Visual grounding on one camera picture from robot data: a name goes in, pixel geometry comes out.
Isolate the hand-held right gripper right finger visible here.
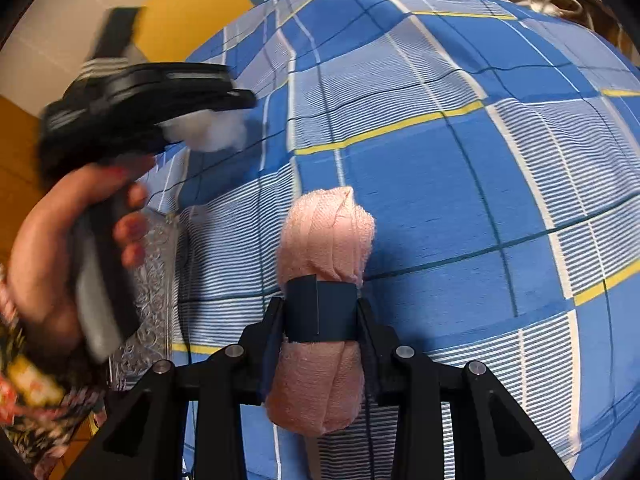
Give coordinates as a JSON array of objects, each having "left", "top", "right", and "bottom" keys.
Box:
[{"left": 356, "top": 297, "right": 576, "bottom": 480}]

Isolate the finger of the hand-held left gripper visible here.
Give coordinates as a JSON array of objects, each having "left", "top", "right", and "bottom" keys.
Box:
[{"left": 164, "top": 88, "right": 259, "bottom": 124}]

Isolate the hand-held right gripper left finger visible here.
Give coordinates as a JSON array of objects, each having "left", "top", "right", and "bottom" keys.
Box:
[{"left": 62, "top": 296, "right": 288, "bottom": 480}]

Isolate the pink towel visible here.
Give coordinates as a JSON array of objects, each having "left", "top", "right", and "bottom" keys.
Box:
[{"left": 262, "top": 186, "right": 377, "bottom": 437}]

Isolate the clear ornate box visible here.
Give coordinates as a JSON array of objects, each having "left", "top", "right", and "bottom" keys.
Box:
[{"left": 107, "top": 210, "right": 181, "bottom": 392}]

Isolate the person's left forearm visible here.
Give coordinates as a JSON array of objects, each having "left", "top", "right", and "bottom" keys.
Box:
[{"left": 0, "top": 265, "right": 108, "bottom": 473}]

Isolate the person's left hand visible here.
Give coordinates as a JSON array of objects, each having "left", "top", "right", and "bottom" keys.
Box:
[{"left": 7, "top": 156, "right": 154, "bottom": 356}]

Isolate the yellow blue grey headboard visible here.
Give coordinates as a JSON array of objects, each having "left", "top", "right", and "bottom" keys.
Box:
[{"left": 0, "top": 0, "right": 256, "bottom": 106}]

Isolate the wooden cabinet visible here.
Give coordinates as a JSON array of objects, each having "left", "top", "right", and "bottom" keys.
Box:
[{"left": 0, "top": 95, "right": 51, "bottom": 266}]

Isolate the blue plaid bed sheet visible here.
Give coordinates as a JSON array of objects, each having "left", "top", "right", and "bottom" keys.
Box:
[{"left": 145, "top": 0, "right": 640, "bottom": 480}]

